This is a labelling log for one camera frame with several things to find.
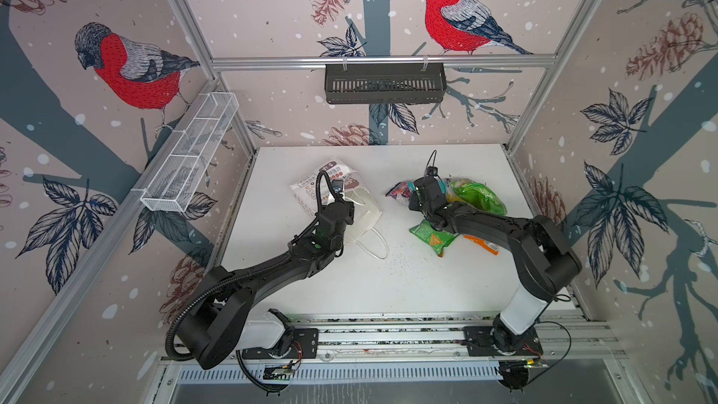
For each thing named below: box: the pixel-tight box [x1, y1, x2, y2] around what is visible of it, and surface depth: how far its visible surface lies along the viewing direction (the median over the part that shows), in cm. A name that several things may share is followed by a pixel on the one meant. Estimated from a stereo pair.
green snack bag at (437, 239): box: [408, 218, 460, 258], surface depth 92 cm
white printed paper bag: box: [289, 158, 388, 260], surface depth 95 cm
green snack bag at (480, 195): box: [450, 179, 508, 217], surface depth 95 cm
